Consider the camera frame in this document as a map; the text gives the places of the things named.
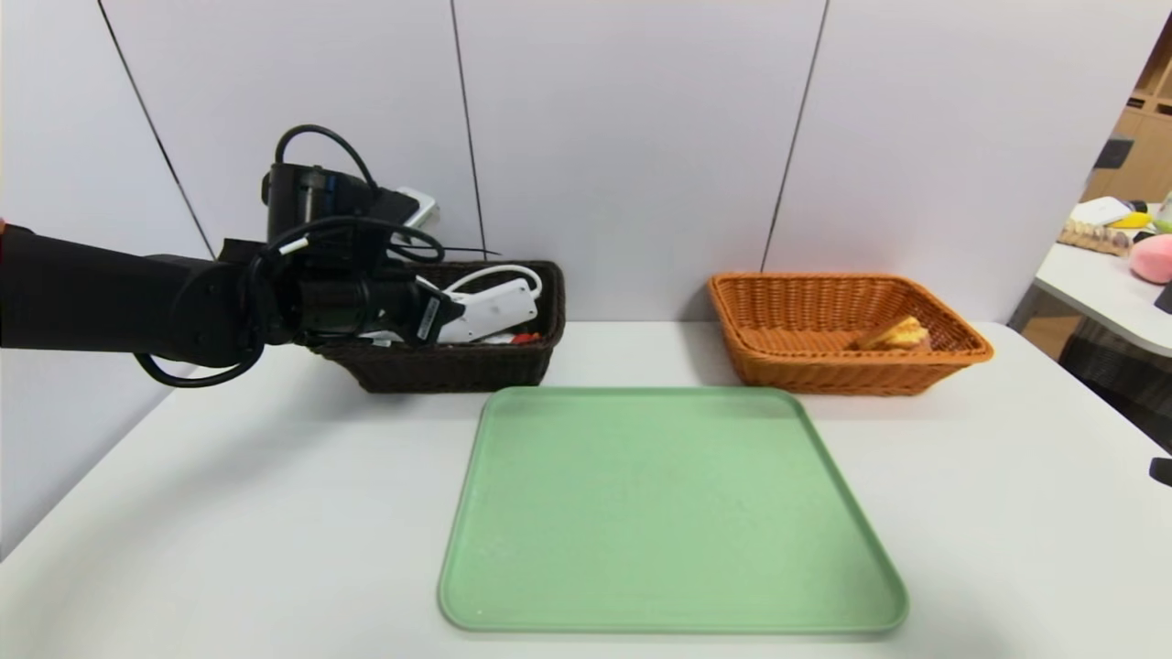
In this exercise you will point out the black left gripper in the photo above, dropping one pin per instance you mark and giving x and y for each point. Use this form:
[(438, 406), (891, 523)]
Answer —
[(428, 318)]

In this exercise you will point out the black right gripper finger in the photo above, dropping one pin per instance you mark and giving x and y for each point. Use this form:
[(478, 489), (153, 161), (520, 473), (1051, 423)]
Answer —
[(1165, 470)]

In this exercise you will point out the red rubber duck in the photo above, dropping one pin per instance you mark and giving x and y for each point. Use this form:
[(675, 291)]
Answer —
[(525, 339)]

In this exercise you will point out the pink topped bread bun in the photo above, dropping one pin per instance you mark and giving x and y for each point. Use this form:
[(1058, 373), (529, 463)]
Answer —
[(902, 334)]

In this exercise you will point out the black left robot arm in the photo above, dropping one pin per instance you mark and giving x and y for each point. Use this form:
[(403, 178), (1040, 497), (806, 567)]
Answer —
[(92, 293)]

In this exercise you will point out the dark brown wicker basket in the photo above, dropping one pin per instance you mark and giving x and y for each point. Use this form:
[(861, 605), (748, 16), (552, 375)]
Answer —
[(458, 371)]

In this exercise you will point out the orange wicker basket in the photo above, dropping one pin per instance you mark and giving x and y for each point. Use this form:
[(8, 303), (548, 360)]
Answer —
[(824, 375)]

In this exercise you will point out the small black object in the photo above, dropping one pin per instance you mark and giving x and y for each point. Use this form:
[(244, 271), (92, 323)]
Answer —
[(1164, 300)]

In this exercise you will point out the white background table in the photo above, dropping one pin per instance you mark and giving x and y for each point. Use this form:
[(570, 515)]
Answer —
[(1099, 293)]

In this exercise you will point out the pink plush toy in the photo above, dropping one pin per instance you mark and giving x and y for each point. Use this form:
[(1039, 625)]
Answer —
[(1152, 260)]

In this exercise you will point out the brown egg tray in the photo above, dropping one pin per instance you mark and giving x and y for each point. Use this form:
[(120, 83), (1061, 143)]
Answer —
[(1090, 241)]

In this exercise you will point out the yellow toy banana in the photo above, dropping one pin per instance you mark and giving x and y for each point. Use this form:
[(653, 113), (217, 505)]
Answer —
[(1128, 221)]

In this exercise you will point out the pale green bottle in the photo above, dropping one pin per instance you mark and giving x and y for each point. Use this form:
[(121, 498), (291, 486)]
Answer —
[(1165, 215)]

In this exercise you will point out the white flat box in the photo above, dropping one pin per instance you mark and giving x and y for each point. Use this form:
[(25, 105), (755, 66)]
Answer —
[(1097, 211)]

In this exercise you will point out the green plastic tray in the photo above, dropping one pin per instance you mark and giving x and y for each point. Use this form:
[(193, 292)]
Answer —
[(668, 513)]

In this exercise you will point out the wooden shelf unit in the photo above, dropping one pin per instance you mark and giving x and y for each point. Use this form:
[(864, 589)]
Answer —
[(1144, 156)]

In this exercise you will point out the dark grey box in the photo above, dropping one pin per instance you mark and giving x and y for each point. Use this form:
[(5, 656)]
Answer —
[(1111, 153)]

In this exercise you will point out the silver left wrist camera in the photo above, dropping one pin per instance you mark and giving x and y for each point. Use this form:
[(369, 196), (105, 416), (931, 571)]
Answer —
[(421, 209)]

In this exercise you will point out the black left camera bracket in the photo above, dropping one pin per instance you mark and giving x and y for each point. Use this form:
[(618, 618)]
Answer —
[(389, 209)]

